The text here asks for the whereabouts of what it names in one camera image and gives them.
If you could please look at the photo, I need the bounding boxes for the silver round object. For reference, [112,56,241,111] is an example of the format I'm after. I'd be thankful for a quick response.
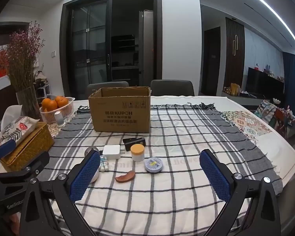
[85,146,100,158]

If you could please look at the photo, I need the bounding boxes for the small white cylinder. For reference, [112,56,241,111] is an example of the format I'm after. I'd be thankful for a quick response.
[54,112,65,127]

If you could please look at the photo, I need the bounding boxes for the dark wooden door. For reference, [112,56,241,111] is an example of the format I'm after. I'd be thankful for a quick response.
[201,27,221,96]

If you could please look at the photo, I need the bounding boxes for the pile of oranges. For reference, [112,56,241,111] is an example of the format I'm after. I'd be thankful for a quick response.
[41,95,69,112]

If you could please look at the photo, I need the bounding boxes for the black rectangular device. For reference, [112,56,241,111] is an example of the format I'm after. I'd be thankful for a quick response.
[123,137,146,149]

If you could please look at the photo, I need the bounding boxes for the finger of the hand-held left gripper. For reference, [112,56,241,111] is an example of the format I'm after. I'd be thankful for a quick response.
[0,151,50,185]
[0,139,17,164]

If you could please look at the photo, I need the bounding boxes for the woven tissue box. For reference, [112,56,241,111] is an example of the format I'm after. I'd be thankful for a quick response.
[0,122,55,172]

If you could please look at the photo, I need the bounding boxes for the dark slatted cabinet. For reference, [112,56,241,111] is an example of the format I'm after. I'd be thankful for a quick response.
[224,17,245,91]

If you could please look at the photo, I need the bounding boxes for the white tissue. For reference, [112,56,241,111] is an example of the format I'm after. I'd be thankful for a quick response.
[1,104,24,126]

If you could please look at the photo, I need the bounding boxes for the glass vase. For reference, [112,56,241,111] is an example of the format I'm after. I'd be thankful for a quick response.
[16,85,42,121]

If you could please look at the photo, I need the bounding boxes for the dark sliding glass door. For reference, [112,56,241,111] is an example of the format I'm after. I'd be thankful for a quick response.
[60,0,163,99]

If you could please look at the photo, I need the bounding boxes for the white round device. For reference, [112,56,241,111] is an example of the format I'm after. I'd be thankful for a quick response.
[90,167,100,183]

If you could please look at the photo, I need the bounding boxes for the white plastic basket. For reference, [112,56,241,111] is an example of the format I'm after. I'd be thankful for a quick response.
[39,97,75,123]

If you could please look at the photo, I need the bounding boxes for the yellow boxes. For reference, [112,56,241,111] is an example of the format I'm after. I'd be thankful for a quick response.
[230,82,241,96]

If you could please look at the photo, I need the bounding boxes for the brown cardboard box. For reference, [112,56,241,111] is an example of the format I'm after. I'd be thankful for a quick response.
[88,87,151,133]

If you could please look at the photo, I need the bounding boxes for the wall poster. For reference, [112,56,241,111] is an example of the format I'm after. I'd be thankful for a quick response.
[0,45,10,90]

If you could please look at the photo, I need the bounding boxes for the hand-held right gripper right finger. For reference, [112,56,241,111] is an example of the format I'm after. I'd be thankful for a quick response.
[199,149,282,236]

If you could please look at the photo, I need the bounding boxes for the small white vial pack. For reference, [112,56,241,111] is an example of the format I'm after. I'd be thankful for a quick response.
[100,155,109,172]

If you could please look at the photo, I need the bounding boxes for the floral fabric tissue pouch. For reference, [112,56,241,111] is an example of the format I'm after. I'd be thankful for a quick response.
[0,116,40,150]

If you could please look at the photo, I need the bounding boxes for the brown wooden comb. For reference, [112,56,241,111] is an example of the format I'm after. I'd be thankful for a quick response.
[115,170,136,183]

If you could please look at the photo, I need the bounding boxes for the white television cabinet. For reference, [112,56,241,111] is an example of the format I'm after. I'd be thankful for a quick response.
[222,92,271,106]

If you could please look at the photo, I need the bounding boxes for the white charger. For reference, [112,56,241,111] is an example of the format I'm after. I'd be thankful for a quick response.
[103,145,125,160]

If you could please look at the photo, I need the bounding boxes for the grey checked cloth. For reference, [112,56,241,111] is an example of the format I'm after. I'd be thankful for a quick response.
[37,103,283,236]

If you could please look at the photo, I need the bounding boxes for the white jar yellow lid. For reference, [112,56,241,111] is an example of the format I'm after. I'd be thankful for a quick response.
[130,144,145,162]

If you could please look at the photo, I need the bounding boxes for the black television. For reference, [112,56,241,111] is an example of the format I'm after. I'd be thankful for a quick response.
[246,67,285,100]

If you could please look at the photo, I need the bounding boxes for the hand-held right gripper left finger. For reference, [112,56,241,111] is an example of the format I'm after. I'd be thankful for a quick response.
[19,150,101,236]

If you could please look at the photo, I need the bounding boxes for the white storage shelf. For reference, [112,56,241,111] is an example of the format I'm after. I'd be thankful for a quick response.
[34,63,51,99]

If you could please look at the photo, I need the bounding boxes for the blue curtain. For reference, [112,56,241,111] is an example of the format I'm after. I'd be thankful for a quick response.
[281,52,295,118]

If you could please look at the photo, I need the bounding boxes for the grey dining chair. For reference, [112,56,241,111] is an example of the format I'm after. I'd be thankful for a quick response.
[87,81,129,100]
[150,79,195,97]

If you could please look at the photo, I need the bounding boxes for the colourful patterned cloth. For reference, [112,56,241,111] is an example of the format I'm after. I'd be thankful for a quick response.
[254,100,278,128]

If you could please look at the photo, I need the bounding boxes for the grey refrigerator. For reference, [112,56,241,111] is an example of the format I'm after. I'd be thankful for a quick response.
[138,10,154,86]

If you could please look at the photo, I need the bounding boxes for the red patterned packet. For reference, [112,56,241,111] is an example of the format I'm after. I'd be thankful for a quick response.
[6,21,45,91]

